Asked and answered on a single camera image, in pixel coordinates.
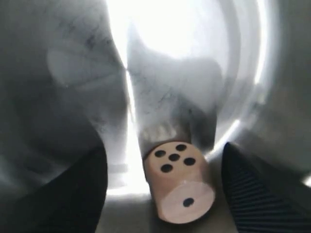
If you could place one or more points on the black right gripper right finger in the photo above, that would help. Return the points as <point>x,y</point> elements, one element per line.
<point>263,198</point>

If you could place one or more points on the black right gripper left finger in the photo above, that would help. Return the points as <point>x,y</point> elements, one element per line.
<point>71,203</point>

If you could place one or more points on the wooden die black pips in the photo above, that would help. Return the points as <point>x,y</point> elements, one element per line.
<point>180,182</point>

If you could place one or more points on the stainless steel round bowl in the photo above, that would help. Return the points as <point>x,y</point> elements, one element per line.
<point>128,75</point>

